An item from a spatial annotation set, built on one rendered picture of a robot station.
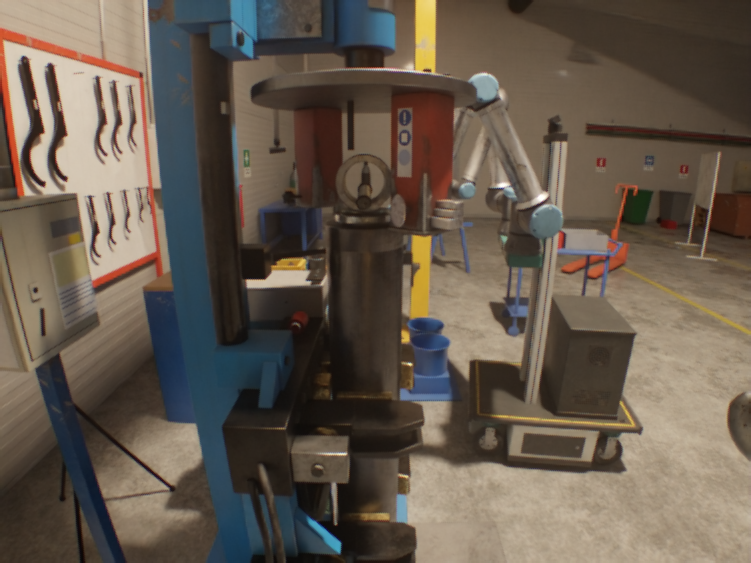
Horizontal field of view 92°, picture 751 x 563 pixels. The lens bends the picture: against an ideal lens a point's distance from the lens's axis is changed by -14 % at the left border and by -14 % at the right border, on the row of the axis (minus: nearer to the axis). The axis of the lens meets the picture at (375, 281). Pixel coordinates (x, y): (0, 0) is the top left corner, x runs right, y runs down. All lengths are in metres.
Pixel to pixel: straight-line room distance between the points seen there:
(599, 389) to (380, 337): 1.55
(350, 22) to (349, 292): 0.67
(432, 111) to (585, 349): 1.65
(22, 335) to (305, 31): 0.99
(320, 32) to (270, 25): 0.12
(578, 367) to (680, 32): 13.34
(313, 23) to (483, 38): 11.52
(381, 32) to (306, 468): 1.05
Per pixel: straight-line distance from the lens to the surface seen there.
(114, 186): 3.57
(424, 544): 1.94
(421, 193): 0.96
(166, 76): 1.22
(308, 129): 1.24
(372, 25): 1.11
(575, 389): 2.42
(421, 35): 3.79
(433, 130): 0.97
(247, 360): 1.09
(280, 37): 1.13
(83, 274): 1.37
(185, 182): 1.19
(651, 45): 14.44
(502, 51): 12.61
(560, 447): 2.52
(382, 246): 1.07
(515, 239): 2.06
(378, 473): 1.41
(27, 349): 1.23
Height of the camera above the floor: 1.64
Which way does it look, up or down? 17 degrees down
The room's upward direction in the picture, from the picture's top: straight up
